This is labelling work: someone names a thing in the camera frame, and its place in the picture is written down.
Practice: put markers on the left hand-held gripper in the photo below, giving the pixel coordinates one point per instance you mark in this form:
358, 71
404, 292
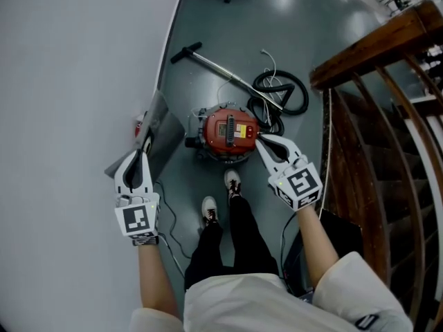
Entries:
136, 218

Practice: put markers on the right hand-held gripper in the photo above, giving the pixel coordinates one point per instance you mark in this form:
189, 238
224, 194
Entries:
299, 185

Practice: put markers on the person's left forearm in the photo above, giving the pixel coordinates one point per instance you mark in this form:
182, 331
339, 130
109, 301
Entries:
155, 282

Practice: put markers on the person's right forearm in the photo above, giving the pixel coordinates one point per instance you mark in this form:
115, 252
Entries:
315, 247

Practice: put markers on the red fire extinguisher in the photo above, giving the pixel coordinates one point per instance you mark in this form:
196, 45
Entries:
138, 130

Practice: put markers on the person's right white shoe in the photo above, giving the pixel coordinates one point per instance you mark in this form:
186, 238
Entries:
232, 183

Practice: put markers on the person's white shoe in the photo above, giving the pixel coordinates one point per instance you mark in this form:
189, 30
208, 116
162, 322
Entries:
209, 209
232, 183

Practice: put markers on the person's left white shoe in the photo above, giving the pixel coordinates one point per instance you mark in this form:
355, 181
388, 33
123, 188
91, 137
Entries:
209, 209

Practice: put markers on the person's black trousers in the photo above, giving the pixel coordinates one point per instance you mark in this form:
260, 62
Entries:
242, 237

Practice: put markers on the black floor equipment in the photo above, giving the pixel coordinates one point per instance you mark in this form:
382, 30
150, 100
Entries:
342, 230

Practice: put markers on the metal vacuum wand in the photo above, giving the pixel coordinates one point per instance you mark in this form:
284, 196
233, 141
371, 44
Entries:
216, 65

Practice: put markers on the black waist device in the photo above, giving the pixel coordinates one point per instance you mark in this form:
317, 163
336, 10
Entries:
306, 296

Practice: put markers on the person's white shirt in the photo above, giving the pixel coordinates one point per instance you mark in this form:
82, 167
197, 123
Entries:
242, 306

